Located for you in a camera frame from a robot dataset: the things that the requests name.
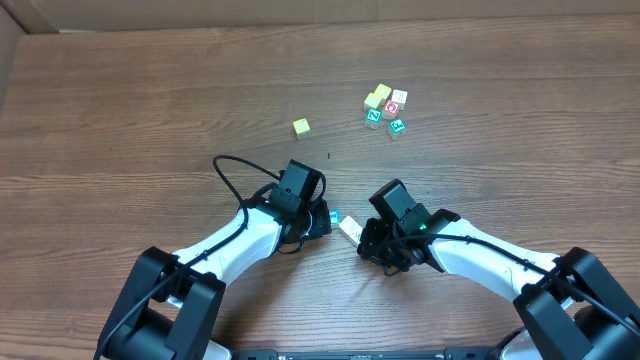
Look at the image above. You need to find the wooden block with E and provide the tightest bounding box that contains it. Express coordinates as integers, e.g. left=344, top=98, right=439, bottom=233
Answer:
left=329, top=209, right=341, bottom=227

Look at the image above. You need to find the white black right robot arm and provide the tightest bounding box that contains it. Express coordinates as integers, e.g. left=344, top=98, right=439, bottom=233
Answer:
left=358, top=179, right=639, bottom=359

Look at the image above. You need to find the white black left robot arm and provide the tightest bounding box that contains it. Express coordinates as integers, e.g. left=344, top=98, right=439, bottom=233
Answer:
left=94, top=160, right=331, bottom=360

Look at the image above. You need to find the yellow top wooden block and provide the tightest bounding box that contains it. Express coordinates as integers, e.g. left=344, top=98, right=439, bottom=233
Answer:
left=292, top=118, right=311, bottom=140

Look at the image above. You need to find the green E wooden block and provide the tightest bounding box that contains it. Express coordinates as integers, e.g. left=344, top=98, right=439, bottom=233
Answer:
left=387, top=118, right=407, bottom=140

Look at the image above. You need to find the green Z wooden block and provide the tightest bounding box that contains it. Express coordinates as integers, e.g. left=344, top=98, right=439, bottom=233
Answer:
left=364, top=108, right=381, bottom=129

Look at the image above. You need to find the red top wooden block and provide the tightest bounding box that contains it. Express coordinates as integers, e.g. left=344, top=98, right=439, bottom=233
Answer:
left=382, top=100, right=400, bottom=120

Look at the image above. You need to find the pale yellow block front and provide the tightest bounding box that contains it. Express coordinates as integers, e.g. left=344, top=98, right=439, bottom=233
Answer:
left=363, top=93, right=384, bottom=111

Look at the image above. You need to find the white top wooden block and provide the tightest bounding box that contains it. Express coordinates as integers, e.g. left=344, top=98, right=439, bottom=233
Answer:
left=391, top=89, right=408, bottom=110

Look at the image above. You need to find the yellow block at back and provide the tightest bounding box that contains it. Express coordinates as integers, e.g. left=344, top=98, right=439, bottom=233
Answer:
left=374, top=83, right=392, bottom=101

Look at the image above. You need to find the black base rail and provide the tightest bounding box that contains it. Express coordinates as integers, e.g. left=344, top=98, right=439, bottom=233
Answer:
left=231, top=346, right=501, bottom=360

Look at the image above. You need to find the cardboard back wall panel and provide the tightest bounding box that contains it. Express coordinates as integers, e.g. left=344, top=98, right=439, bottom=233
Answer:
left=1, top=0, right=639, bottom=34

